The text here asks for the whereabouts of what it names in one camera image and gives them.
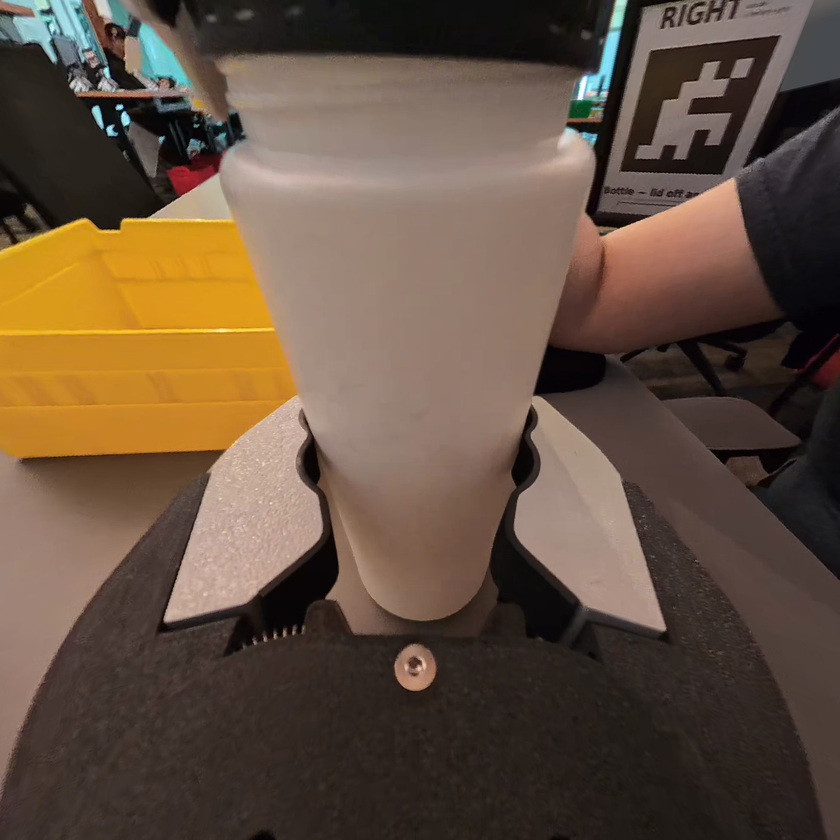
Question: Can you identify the black bottle lid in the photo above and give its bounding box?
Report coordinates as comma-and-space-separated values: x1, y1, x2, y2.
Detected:
180, 0, 614, 72

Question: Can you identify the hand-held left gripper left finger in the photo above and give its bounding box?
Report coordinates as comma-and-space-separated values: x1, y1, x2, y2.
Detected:
161, 397, 339, 634

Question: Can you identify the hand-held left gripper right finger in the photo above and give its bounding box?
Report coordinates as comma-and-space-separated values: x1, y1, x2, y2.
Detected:
492, 399, 669, 643

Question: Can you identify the white plastic bottle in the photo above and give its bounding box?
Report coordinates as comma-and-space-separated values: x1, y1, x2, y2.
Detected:
220, 54, 597, 623

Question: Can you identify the yellow plastic bin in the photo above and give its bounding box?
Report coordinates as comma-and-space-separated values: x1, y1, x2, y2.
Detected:
0, 218, 299, 460

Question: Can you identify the red bag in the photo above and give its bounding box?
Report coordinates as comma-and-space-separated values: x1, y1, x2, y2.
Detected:
167, 164, 219, 198

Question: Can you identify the grey chair seat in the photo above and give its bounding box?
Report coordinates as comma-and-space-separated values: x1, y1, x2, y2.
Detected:
666, 397, 803, 452

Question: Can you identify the person's dark clothing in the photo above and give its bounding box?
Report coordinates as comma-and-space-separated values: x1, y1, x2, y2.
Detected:
735, 108, 840, 578

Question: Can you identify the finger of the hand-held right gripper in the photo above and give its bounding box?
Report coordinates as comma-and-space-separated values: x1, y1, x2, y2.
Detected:
121, 0, 232, 120

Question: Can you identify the black office chair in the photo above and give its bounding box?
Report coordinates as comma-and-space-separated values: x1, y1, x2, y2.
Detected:
0, 45, 165, 244
620, 320, 788, 398

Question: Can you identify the person's right forearm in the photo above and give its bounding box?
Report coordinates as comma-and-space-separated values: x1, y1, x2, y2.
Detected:
548, 193, 788, 358

